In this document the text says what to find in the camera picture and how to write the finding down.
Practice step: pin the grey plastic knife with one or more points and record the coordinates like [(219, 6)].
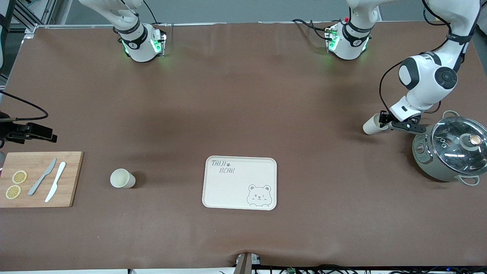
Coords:
[(42, 176)]

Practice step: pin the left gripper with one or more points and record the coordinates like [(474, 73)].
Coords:
[(384, 118)]

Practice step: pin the white bear print tray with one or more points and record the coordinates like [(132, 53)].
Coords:
[(236, 190)]

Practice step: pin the brown table mat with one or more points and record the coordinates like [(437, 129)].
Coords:
[(289, 114)]

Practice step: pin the aluminium profile frame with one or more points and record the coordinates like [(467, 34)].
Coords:
[(30, 31)]

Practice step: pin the metal table edge bracket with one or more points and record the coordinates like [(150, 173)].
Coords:
[(245, 264)]

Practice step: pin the glass pot lid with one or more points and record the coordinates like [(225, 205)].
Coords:
[(452, 152)]

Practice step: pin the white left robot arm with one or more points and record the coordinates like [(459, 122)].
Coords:
[(426, 87)]

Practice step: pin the bamboo cutting board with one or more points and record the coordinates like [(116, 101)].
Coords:
[(38, 160)]

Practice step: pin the grey-green electric pot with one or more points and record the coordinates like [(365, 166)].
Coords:
[(426, 160)]

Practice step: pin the white plastic cup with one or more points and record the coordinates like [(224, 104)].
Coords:
[(121, 178), (371, 127)]

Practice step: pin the yellow lemon slice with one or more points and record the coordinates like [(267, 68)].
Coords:
[(19, 177), (13, 192)]

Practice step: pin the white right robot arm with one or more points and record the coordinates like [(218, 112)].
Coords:
[(133, 42)]

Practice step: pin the white plastic knife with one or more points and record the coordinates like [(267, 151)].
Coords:
[(56, 180)]

